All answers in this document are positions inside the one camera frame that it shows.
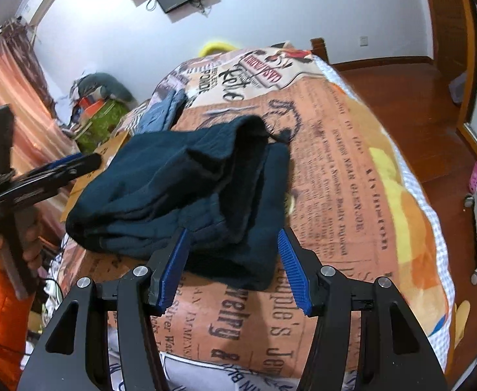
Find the grey cloth on floor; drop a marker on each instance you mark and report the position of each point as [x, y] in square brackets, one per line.
[458, 87]

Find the brown board with flower cutouts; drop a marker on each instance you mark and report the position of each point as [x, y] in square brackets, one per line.
[114, 144]

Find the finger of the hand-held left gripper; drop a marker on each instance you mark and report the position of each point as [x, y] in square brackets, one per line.
[81, 165]

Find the green patterned bag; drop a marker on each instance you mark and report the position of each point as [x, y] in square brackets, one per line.
[99, 124]

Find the dark teal pants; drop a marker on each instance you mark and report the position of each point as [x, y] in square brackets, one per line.
[161, 187]

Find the printed newspaper-style blanket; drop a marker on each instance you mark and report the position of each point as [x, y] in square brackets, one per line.
[344, 179]

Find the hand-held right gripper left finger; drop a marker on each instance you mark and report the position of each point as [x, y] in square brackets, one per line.
[173, 271]

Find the brown wooden door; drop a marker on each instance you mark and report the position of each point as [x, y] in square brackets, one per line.
[446, 8]

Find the grey stuffed cushion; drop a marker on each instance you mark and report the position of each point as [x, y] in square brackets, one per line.
[108, 85]

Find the wooden bed post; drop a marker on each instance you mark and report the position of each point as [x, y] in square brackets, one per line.
[320, 51]

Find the pink striped curtain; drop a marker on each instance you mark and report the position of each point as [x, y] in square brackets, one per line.
[10, 81]

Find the person's left hand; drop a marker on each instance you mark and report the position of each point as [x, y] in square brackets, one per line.
[32, 244]

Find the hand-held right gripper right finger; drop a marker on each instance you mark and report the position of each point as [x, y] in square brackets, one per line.
[295, 273]

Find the orange box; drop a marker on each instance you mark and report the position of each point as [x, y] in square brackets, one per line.
[89, 106]

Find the folded blue jeans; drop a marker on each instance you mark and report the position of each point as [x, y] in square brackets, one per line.
[161, 112]

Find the yellow round object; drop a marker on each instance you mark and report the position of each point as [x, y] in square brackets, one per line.
[216, 45]

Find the wall socket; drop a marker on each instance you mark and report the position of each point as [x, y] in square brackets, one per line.
[363, 40]

